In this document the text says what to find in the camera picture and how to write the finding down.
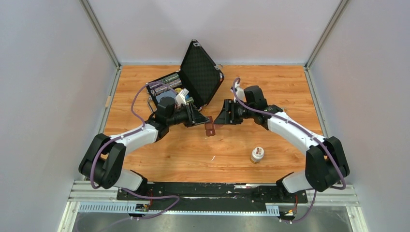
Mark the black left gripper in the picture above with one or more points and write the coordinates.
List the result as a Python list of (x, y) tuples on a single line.
[(194, 117)]

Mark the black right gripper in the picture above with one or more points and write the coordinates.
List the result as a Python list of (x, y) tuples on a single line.
[(226, 117)]

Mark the brown pill organizer strip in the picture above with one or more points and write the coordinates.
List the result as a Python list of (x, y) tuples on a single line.
[(210, 127)]

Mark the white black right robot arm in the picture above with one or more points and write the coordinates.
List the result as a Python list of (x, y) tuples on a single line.
[(326, 163)]

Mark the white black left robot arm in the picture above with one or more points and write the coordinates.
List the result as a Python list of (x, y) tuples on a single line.
[(103, 160)]

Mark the black poker chip case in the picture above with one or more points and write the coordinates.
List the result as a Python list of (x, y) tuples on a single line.
[(198, 73)]

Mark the amber pill jar white lid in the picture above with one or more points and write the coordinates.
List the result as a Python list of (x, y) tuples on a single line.
[(257, 155)]

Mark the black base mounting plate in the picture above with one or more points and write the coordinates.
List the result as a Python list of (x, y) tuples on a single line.
[(219, 197)]

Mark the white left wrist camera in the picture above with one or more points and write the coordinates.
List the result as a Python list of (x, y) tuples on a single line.
[(181, 97)]

